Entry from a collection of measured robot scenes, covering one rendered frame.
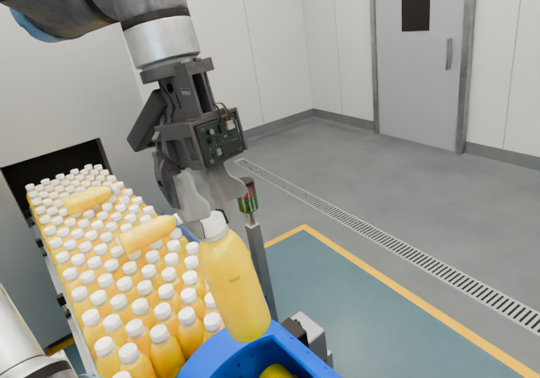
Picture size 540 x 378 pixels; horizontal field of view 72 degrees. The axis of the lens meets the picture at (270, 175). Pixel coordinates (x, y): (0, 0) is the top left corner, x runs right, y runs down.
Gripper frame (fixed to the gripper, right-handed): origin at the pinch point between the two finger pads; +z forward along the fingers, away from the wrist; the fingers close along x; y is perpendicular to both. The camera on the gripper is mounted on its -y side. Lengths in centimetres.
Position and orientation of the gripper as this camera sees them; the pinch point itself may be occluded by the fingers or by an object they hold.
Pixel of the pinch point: (209, 220)
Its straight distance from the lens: 49.9
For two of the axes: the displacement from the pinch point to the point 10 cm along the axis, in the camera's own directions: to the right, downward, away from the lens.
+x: 6.3, -3.7, 6.8
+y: 7.4, 0.2, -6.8
